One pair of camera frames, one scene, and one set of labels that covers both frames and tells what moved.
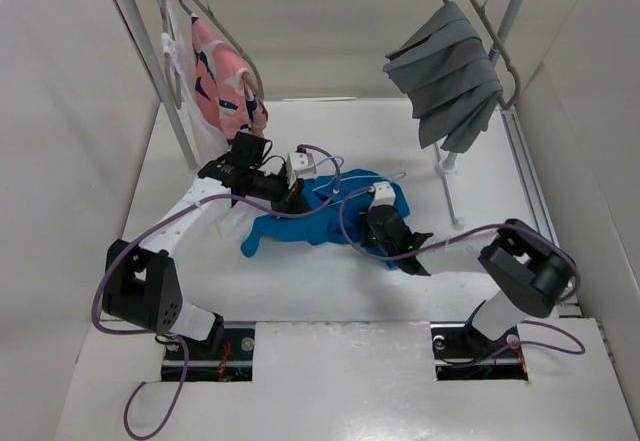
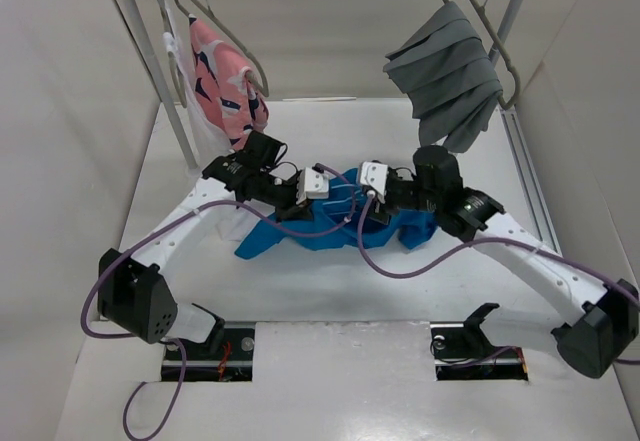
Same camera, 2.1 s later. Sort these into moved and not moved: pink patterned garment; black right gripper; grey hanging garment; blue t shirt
Moved: blue t shirt; black right gripper
Not moved: grey hanging garment; pink patterned garment
